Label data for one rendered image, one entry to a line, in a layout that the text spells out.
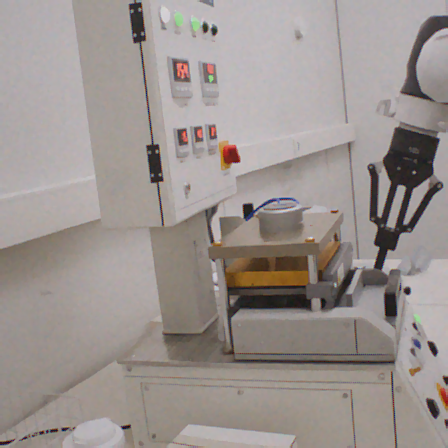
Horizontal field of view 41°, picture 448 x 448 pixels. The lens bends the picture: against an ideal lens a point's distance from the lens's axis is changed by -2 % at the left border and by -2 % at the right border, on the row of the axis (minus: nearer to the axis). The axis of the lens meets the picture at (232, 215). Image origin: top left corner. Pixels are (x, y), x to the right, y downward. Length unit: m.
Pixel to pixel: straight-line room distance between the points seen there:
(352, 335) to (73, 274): 0.76
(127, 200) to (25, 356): 0.52
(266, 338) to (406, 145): 0.37
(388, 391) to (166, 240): 0.46
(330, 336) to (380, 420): 0.15
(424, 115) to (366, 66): 2.63
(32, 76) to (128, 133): 0.49
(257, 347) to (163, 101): 0.41
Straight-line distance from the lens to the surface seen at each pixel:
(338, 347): 0.95
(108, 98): 0.99
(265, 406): 1.01
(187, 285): 1.11
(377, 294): 1.13
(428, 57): 0.89
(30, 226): 1.31
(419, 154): 1.00
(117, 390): 1.41
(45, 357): 1.43
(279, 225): 1.04
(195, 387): 1.04
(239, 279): 1.02
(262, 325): 0.96
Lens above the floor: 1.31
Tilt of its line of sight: 9 degrees down
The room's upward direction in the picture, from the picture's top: 6 degrees counter-clockwise
